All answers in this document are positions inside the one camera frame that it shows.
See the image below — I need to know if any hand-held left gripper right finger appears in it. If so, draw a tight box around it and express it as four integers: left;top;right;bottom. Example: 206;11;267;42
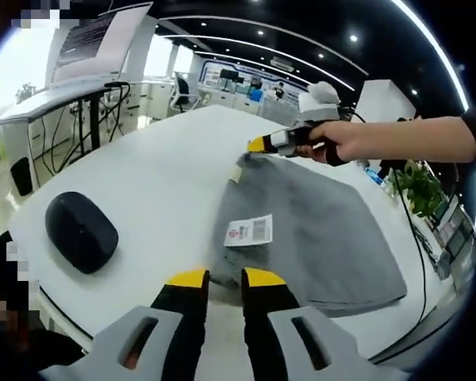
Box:
240;267;413;381

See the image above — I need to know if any white desk with black legs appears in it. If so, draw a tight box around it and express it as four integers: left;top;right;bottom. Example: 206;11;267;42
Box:
0;79;132;192

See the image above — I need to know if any black and white office chair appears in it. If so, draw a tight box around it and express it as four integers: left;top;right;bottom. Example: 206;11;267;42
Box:
169;71;202;117

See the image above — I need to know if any green potted plant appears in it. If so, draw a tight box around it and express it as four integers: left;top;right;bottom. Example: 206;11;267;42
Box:
396;160;447;219

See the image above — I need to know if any grey towel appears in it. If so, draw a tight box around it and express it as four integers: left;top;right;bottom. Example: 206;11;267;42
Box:
212;152;408;318

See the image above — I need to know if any black cable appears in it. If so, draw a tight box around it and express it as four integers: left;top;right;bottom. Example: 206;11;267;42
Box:
339;106;429;330

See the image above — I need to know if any person's dark clothing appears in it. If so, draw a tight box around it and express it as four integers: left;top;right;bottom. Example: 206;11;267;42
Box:
0;232;86;381

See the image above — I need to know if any white cabinet row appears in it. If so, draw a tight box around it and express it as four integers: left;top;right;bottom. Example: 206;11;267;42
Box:
198;85;297;120

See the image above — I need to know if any white table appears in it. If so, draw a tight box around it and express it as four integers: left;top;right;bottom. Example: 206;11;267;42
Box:
7;103;461;381

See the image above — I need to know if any black monitor on stand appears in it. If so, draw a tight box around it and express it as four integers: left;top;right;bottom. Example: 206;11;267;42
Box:
219;67;246;94

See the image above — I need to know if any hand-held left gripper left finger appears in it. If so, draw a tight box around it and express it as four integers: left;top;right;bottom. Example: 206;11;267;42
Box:
37;266;211;381

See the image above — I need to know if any large monitor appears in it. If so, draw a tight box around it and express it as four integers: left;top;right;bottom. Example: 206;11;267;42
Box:
49;2;155;87

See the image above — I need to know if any black waste bin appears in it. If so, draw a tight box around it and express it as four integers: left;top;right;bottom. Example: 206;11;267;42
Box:
10;157;35;198

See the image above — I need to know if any person's right hand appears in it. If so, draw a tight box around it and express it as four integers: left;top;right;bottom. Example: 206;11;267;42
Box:
297;118;367;164

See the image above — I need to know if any black computer mouse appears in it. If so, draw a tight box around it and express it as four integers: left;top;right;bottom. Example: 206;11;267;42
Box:
44;191;120;275

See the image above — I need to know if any blue packet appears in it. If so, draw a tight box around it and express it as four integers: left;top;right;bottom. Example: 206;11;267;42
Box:
364;167;383;187

